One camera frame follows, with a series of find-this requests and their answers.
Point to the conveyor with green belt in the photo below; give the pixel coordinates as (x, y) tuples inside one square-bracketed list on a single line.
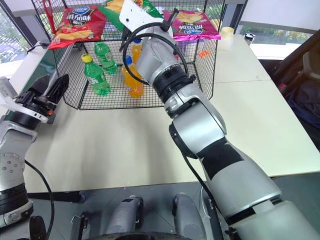
[(37, 65)]

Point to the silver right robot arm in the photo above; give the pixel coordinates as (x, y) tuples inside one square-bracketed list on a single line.
[(200, 125)]

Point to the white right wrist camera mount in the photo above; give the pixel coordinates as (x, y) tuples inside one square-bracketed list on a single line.
[(135, 15)]

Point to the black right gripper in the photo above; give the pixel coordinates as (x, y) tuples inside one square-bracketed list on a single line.
[(125, 37)]

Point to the black office chair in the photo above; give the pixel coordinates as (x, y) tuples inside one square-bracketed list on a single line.
[(295, 75)]

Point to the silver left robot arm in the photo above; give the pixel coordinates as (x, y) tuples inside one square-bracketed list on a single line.
[(12, 160)]

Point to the black lidded cup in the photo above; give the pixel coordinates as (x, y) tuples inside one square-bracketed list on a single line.
[(248, 38)]

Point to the cream cylindrical cup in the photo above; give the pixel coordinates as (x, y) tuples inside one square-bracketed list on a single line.
[(227, 37)]

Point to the green soda bottle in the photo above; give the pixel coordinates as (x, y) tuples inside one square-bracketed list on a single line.
[(105, 56)]

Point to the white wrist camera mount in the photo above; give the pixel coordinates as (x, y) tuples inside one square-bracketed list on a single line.
[(27, 111), (135, 15)]

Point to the magenta chips bag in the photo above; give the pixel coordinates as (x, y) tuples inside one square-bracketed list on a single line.
[(195, 25)]

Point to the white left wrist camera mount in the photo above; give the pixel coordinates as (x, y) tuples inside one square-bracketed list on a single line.
[(27, 111)]

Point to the small orange object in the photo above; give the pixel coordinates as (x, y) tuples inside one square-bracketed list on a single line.
[(203, 53)]

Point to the orange soda bottle blue cap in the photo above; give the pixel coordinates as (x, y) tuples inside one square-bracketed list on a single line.
[(136, 51), (132, 85)]

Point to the red chips bag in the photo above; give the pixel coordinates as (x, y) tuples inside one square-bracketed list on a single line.
[(77, 27)]

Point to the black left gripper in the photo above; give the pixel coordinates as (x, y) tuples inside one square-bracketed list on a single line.
[(32, 101)]

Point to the green chips bag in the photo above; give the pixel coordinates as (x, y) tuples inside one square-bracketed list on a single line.
[(111, 8)]

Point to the dark blue garment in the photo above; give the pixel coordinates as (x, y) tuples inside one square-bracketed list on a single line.
[(305, 107)]

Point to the black rounded knob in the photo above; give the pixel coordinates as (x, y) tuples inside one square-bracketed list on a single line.
[(37, 228)]

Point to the green bottle yellow cap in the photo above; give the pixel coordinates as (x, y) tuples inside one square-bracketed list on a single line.
[(96, 77)]

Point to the grey rounded robot leg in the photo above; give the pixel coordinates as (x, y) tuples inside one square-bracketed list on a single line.
[(188, 215), (125, 215)]

